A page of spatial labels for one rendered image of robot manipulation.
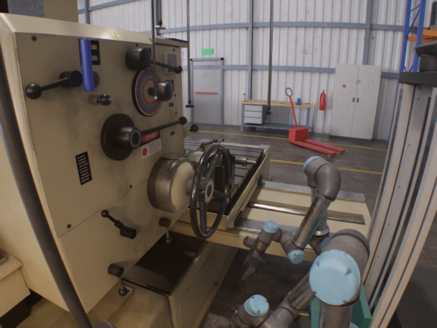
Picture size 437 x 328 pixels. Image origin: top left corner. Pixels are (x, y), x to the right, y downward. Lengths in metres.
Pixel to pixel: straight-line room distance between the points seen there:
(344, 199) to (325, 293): 1.82
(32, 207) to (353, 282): 0.60
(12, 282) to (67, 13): 1.28
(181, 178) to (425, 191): 0.81
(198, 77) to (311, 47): 3.71
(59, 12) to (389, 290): 1.88
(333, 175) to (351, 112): 6.61
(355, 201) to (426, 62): 1.71
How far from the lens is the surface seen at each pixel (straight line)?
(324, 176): 1.18
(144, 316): 1.48
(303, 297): 0.96
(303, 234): 1.24
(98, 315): 1.52
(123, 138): 0.78
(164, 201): 0.99
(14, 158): 0.33
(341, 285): 0.65
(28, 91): 0.61
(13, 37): 0.66
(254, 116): 7.62
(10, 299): 1.11
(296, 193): 2.41
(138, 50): 0.85
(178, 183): 0.99
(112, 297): 1.58
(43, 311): 1.70
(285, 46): 8.30
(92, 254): 0.87
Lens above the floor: 1.74
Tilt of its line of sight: 20 degrees down
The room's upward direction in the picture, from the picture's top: straight up
